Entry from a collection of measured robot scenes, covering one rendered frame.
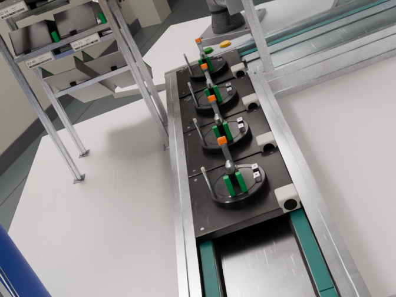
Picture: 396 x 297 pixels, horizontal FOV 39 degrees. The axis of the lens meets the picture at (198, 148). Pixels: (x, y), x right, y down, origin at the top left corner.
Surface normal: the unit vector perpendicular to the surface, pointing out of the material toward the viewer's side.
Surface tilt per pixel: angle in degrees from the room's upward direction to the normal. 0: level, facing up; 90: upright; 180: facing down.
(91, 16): 65
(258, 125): 0
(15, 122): 90
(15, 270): 90
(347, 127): 0
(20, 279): 90
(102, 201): 0
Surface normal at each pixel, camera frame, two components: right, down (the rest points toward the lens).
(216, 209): -0.35, -0.81
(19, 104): 0.88, -0.11
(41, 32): -0.22, 0.15
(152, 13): -0.33, 0.59
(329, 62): 0.07, 0.48
